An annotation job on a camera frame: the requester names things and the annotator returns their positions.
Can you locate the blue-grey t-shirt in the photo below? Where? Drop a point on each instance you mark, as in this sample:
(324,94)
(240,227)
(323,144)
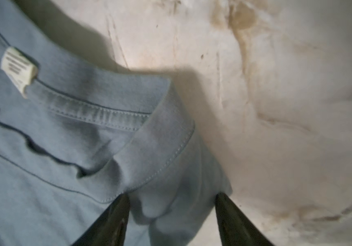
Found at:
(74,137)

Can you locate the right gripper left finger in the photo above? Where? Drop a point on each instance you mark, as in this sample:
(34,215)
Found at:
(110,228)

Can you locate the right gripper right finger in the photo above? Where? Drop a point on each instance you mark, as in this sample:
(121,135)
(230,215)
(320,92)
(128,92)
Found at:
(235,228)

